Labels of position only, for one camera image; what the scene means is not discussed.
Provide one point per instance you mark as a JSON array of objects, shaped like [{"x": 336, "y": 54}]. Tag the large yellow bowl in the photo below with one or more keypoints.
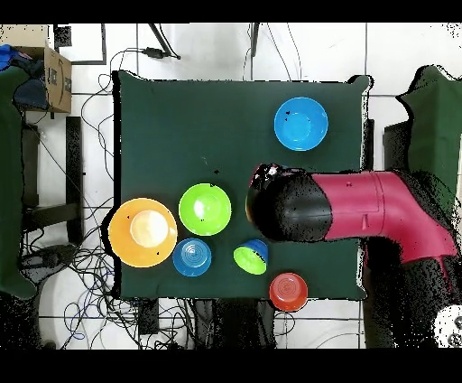
[{"x": 142, "y": 233}]

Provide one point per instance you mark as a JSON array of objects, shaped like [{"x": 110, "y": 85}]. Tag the cardboard box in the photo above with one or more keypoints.
[{"x": 57, "y": 83}]

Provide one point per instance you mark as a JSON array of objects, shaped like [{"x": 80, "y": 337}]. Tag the small light blue bowl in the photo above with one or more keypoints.
[{"x": 191, "y": 257}]

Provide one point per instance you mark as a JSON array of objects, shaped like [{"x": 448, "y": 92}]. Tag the small green ribbed bowl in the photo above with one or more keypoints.
[{"x": 249, "y": 262}]

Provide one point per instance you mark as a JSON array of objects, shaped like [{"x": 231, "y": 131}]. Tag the red plastic bowl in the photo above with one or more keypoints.
[{"x": 288, "y": 292}]

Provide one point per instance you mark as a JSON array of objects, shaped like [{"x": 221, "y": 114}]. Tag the black power adapter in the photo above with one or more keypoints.
[{"x": 153, "y": 52}]

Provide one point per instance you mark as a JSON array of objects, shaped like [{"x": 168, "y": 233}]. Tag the dark green tablecloth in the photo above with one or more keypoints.
[{"x": 180, "y": 126}]

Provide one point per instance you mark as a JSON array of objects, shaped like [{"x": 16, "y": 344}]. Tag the dark blue bowl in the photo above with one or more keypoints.
[{"x": 260, "y": 247}]

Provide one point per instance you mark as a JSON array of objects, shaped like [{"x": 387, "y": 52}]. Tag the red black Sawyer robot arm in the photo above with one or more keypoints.
[{"x": 353, "y": 209}]

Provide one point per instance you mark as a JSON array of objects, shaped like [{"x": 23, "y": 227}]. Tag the green covered side table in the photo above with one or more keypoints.
[
  {"x": 11, "y": 180},
  {"x": 433, "y": 126}
]

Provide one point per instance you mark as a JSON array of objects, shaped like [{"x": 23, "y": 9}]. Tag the large green bowl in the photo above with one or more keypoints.
[{"x": 204, "y": 209}]

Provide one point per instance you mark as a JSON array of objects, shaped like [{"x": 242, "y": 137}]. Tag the dark blue bag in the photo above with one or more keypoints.
[{"x": 30, "y": 94}]

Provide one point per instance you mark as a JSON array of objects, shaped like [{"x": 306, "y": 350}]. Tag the large light blue bowl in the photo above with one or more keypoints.
[{"x": 301, "y": 124}]

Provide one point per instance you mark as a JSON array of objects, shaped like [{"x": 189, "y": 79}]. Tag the dark grey pedestal leg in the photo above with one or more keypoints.
[{"x": 50, "y": 258}]

